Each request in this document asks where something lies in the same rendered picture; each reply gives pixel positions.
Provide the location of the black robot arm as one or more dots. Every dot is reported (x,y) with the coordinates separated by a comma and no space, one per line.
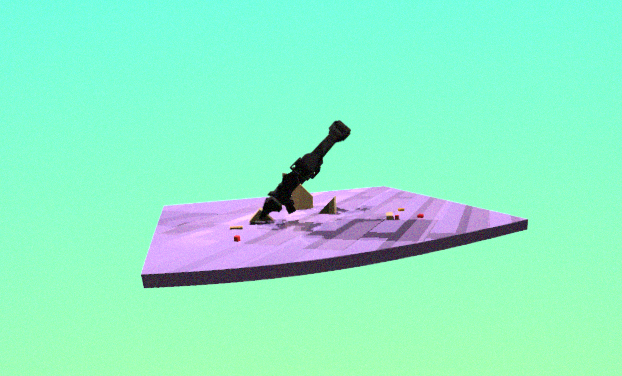
(311,162)

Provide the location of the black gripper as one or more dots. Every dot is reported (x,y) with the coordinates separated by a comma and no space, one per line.
(273,202)

